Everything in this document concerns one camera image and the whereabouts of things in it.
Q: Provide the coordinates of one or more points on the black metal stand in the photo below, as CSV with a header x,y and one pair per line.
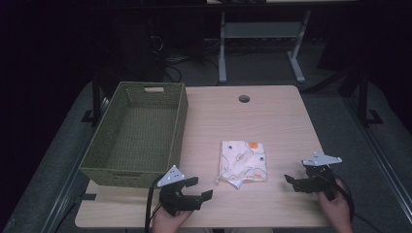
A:
x,y
363,97
96,97

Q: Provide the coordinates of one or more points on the person's left hand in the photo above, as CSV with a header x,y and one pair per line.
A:
x,y
168,222

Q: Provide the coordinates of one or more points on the green woven basket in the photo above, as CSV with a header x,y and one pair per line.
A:
x,y
139,136

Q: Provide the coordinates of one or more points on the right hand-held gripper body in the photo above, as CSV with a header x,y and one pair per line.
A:
x,y
319,176

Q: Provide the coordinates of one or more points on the white patterned cloth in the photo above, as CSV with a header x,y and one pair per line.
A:
x,y
243,161

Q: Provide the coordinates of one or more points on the black tape strip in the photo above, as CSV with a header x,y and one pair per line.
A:
x,y
88,196

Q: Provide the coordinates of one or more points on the aluminium floor rail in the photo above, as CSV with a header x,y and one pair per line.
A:
x,y
69,181
379,161

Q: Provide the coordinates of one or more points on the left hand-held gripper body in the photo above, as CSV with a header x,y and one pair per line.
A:
x,y
176,199

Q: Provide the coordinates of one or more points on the person's right hand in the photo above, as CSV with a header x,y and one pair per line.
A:
x,y
336,210

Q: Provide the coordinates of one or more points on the grey metal desk frame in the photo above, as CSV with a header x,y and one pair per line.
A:
x,y
259,29

